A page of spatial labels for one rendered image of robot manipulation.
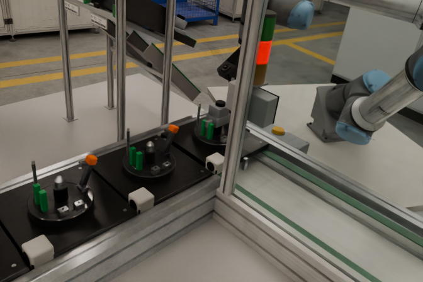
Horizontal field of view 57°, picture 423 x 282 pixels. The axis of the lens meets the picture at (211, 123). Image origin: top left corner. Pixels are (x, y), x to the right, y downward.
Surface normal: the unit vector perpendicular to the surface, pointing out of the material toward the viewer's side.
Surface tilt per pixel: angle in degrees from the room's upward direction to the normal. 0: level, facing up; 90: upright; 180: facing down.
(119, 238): 0
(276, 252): 90
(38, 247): 0
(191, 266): 0
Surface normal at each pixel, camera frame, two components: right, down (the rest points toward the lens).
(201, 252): 0.11, -0.87
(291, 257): -0.70, 0.28
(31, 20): 0.60, 0.44
